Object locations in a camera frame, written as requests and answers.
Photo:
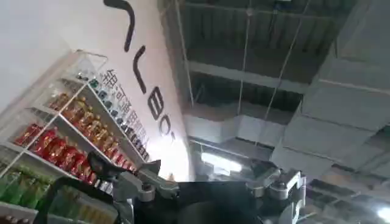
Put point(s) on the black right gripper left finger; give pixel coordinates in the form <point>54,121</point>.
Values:
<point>134,182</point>

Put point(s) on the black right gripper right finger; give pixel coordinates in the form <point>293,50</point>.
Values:
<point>281,185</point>

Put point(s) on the bright ceiling light panel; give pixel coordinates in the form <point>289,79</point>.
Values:
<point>221,162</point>
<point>384,213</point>

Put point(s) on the white shelf with goods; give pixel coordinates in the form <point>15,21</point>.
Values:
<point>70,140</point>

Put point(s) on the small white ventilation duct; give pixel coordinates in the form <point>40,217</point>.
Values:
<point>231,128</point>

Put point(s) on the large grey ventilation duct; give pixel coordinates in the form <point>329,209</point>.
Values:
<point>338,115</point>

